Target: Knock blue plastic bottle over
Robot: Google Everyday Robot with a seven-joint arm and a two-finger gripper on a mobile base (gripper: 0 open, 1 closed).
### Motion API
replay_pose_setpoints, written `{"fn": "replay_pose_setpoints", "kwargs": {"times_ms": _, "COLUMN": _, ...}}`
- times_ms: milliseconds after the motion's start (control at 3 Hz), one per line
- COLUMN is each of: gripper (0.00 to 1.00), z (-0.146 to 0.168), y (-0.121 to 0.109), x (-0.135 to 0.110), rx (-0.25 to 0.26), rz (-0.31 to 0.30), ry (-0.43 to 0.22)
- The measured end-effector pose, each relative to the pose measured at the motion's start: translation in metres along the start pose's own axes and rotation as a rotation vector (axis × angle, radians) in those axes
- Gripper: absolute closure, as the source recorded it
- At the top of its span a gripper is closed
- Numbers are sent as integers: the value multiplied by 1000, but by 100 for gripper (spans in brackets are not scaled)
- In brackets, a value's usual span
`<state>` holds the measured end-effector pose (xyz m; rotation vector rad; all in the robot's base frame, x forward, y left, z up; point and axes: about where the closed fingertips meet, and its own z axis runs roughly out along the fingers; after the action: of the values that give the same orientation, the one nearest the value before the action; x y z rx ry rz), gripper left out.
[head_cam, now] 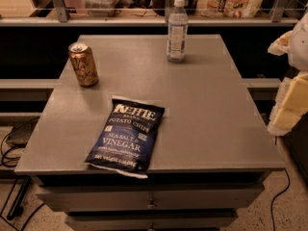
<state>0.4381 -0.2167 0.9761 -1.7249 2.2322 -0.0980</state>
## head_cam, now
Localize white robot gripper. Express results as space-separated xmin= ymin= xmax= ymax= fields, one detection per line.
xmin=268 ymin=13 xmax=308 ymax=136

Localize clear plastic water bottle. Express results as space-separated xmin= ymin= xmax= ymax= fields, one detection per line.
xmin=167 ymin=0 xmax=188 ymax=63

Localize snack bag on shelf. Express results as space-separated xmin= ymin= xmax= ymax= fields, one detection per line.
xmin=198 ymin=0 xmax=263 ymax=18

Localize blue Kettle chips bag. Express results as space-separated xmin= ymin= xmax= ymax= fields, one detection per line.
xmin=85 ymin=96 xmax=165 ymax=179

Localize clear plastic container on shelf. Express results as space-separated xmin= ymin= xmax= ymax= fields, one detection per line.
xmin=83 ymin=0 xmax=119 ymax=17

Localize gold soda can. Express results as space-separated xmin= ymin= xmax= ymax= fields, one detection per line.
xmin=68 ymin=42 xmax=99 ymax=87

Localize black cable on floor right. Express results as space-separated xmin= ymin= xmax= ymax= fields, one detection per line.
xmin=269 ymin=168 xmax=292 ymax=231

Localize grey metal shelf rail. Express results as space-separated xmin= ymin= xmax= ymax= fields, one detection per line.
xmin=0 ymin=0 xmax=307 ymax=27

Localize black cables on floor left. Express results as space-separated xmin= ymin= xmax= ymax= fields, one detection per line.
xmin=0 ymin=117 xmax=46 ymax=231

